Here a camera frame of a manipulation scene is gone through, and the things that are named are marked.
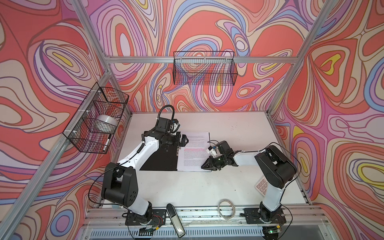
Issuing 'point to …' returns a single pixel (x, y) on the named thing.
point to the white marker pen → (106, 144)
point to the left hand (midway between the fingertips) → (182, 138)
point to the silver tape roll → (108, 119)
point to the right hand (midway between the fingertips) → (204, 170)
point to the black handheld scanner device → (175, 220)
